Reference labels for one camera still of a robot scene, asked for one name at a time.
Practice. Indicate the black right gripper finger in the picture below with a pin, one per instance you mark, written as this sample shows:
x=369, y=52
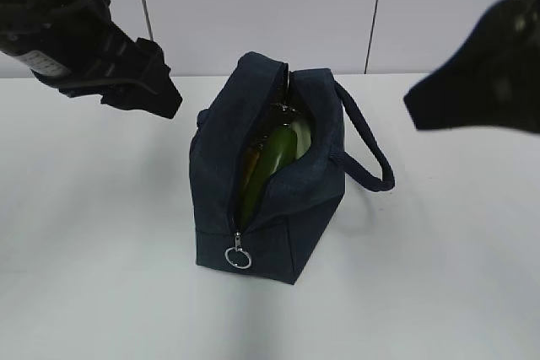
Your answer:
x=491, y=80

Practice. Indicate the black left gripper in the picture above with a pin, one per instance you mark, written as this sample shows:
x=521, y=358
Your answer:
x=81, y=52

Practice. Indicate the dark green cucumber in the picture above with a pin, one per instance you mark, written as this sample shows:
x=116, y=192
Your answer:
x=279, y=151

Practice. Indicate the navy blue lunch bag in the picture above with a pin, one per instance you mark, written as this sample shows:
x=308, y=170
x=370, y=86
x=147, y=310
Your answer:
x=298, y=202

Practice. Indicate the green lidded glass container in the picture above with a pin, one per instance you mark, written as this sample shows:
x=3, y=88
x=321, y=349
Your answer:
x=302, y=129

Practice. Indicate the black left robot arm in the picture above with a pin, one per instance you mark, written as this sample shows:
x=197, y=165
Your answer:
x=21, y=22

